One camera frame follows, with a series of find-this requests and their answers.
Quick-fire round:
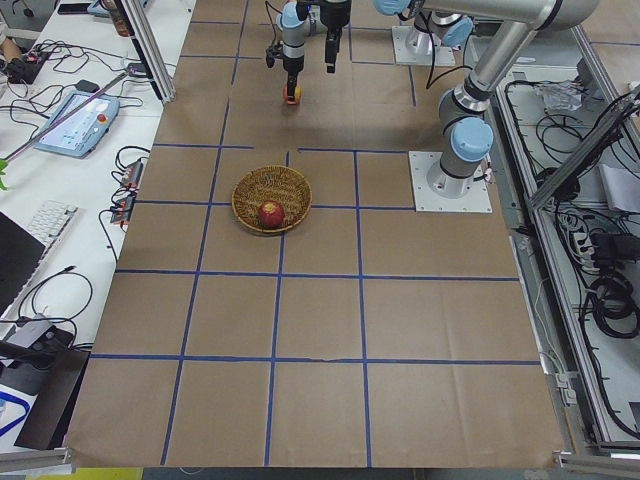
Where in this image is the aluminium frame post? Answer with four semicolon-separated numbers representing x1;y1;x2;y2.
116;0;176;104

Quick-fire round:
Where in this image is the woven wicker basket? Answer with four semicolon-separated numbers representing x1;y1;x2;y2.
231;165;312;236

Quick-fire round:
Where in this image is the white keyboard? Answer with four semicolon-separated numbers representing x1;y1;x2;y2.
26;200;78;250

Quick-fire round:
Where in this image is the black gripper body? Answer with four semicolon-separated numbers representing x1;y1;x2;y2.
283;57;304;83
319;0;350;36

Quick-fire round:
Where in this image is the red apple on plate right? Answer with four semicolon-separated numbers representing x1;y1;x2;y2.
283;85;302;105

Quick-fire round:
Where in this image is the teach pendant tablet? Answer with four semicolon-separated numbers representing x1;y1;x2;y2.
34;95;120;158

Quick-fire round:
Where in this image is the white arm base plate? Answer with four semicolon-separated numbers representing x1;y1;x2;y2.
391;26;456;67
408;151;493;214

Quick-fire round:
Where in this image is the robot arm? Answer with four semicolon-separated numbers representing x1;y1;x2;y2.
375;0;598;199
266;0;352;102

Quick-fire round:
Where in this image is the dark red apple in basket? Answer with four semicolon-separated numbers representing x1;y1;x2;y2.
257;200;285;230

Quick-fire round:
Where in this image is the black laptop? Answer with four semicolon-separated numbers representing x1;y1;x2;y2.
1;213;45;313

